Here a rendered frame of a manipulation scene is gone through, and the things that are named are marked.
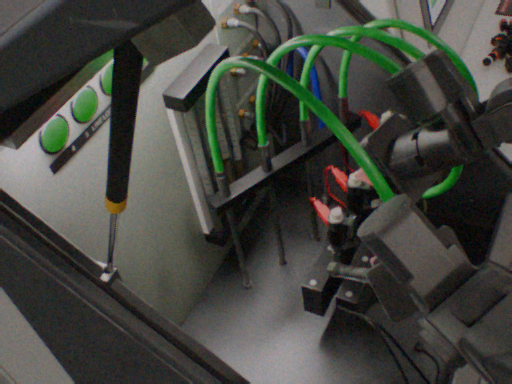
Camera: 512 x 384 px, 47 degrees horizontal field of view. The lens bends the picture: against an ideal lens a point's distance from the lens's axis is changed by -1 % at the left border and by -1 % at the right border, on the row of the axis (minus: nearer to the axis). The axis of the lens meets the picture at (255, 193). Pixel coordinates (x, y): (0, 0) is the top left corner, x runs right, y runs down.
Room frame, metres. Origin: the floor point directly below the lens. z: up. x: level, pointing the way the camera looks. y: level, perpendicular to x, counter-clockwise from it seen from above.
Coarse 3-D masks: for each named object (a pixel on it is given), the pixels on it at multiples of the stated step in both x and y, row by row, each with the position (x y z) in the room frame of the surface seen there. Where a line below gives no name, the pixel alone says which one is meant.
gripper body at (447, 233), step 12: (444, 228) 0.38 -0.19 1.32; (456, 240) 0.37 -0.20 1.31; (372, 276) 0.35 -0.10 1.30; (384, 276) 0.35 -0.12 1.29; (384, 288) 0.34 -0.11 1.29; (396, 288) 0.34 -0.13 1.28; (408, 288) 0.32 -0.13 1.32; (384, 300) 0.34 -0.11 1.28; (396, 300) 0.33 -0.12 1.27; (408, 300) 0.33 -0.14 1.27; (396, 312) 0.33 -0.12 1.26; (408, 312) 0.32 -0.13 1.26
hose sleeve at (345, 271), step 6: (342, 264) 0.49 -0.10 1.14; (336, 270) 0.48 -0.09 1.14; (342, 270) 0.47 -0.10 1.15; (348, 270) 0.47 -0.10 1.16; (354, 270) 0.46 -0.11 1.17; (360, 270) 0.45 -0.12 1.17; (342, 276) 0.47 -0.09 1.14; (348, 276) 0.46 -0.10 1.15; (354, 276) 0.45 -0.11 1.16; (360, 276) 0.44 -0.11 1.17; (366, 282) 0.43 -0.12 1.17
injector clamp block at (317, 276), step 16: (320, 256) 0.63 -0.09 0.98; (368, 256) 0.61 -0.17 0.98; (320, 272) 0.60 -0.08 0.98; (304, 288) 0.58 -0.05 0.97; (320, 288) 0.57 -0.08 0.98; (352, 288) 0.55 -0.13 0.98; (368, 288) 0.57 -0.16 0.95; (304, 304) 0.58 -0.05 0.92; (320, 304) 0.56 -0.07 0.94; (336, 304) 0.55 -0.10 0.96; (352, 304) 0.53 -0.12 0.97; (352, 320) 0.53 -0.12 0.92
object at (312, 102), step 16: (224, 64) 0.63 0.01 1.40; (240, 64) 0.60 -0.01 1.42; (256, 64) 0.58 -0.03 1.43; (288, 80) 0.54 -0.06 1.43; (208, 96) 0.68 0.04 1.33; (304, 96) 0.51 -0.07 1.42; (208, 112) 0.69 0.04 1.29; (320, 112) 0.49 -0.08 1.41; (208, 128) 0.70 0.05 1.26; (336, 128) 0.47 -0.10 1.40; (352, 144) 0.46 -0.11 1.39; (368, 160) 0.44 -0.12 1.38; (368, 176) 0.43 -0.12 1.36; (384, 192) 0.42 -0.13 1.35
